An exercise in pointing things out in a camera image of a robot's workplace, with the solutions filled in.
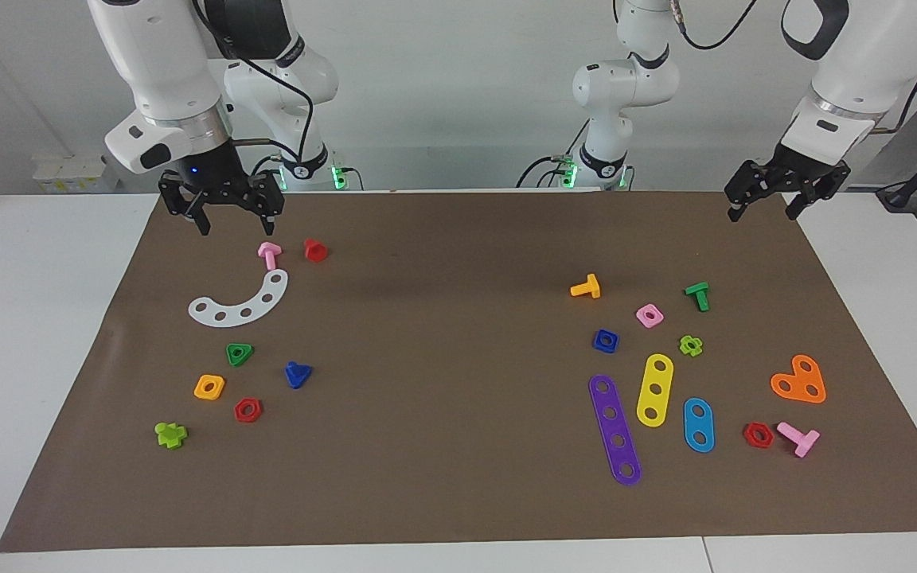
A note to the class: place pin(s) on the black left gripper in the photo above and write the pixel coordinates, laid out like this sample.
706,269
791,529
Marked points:
799,169

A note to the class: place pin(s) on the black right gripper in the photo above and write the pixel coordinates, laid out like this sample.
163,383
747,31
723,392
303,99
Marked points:
220,179

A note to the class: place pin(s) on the blue plastic bolt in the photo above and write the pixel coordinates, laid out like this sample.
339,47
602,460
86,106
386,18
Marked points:
296,375

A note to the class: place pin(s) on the blue square plastic nut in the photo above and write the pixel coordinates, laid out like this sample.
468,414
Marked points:
613,345

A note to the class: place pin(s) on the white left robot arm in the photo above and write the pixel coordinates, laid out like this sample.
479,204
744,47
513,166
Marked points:
626,87

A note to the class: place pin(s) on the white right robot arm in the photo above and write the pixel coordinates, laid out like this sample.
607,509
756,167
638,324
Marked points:
164,64

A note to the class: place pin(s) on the pink plastic bolt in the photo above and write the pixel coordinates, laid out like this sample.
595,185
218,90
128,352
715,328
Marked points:
802,442
269,256

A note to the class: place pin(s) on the red plastic bolt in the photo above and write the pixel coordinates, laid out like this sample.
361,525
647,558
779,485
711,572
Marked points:
315,251

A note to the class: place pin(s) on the white curved five-hole plate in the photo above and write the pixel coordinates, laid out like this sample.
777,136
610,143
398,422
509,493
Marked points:
256,305

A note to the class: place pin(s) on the dark green plastic bolt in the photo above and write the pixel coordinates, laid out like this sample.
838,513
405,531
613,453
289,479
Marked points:
701,301

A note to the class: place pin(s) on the green triangular plastic nut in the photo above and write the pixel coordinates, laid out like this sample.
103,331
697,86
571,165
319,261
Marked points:
247,350

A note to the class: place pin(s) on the white cardboard box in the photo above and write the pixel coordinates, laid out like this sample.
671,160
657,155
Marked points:
68,171

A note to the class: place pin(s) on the orange square plastic nut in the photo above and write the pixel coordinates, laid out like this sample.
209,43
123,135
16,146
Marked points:
220,382

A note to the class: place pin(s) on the pink square plastic nut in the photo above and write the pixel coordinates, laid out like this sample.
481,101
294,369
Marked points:
658,318

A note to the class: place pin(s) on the lime cross-shaped plastic nut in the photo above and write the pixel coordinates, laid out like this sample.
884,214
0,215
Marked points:
697,347

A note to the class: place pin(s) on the orange heart-shaped plastic plate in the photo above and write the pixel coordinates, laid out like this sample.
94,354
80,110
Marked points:
797,379

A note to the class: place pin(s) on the red hexagonal plastic nut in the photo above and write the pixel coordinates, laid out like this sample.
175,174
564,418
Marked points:
769,436
258,411

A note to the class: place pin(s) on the orange plastic bolt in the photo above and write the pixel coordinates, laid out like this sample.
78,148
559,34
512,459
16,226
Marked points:
590,286

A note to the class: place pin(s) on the yellow three-hole plastic plate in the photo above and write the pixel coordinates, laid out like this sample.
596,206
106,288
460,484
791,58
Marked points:
656,379

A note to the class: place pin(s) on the lime cross-head plastic bolt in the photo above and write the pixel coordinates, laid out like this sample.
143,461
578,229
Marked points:
170,435

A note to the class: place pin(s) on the blue two-hole plastic plate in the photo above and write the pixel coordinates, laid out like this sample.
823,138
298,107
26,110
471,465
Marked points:
698,424

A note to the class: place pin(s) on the purple four-hole plastic plate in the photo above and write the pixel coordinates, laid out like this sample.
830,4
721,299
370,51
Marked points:
614,426

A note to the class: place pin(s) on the brown table mat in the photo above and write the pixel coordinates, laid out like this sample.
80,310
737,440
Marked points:
458,446

